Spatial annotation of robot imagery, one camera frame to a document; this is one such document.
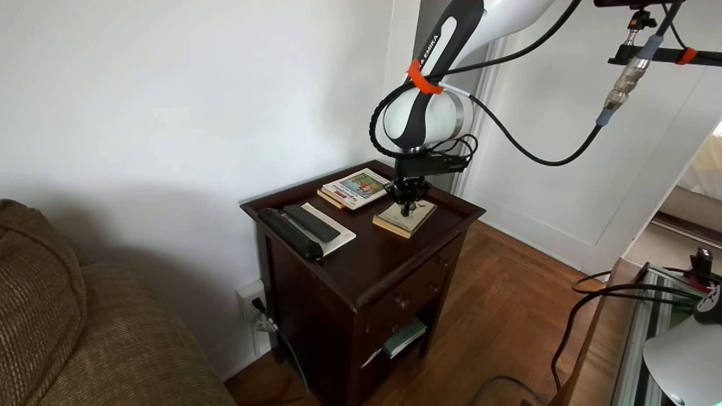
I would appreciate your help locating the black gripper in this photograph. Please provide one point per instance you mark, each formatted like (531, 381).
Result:
(414, 184)

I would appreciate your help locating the Boxcar Children paperback book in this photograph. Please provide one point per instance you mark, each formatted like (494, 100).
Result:
(357, 185)

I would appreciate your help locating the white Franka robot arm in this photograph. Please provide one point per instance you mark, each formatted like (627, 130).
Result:
(442, 121)

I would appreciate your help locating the dark wooden nightstand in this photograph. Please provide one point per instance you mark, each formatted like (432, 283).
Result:
(390, 255)

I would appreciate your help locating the nightstand drawer front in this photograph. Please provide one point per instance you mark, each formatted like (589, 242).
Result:
(417, 290)

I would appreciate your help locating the yellow James Joyce book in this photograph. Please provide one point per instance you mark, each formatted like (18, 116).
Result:
(325, 198)

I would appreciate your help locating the flat black remote control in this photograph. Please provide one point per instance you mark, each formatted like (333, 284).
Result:
(313, 224)

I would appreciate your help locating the thick black remote control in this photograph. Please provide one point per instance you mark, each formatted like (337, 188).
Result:
(293, 234)

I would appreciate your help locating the grey book on shelf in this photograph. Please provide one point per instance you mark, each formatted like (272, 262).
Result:
(404, 338)

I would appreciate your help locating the black bar with orange tape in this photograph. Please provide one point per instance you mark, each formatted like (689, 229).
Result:
(661, 55)

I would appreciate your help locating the small black clamp knob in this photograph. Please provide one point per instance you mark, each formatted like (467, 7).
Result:
(701, 264)

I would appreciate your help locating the brown fabric sofa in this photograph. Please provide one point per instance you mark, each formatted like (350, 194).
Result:
(98, 329)

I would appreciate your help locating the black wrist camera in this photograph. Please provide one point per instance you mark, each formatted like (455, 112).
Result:
(432, 162)

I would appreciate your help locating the black wall plug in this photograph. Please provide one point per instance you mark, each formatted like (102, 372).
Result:
(262, 315)

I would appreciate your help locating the white wall outlet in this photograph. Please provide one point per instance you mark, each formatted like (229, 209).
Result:
(247, 293)

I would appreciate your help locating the black stereo camera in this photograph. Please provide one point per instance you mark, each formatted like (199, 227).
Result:
(640, 2)

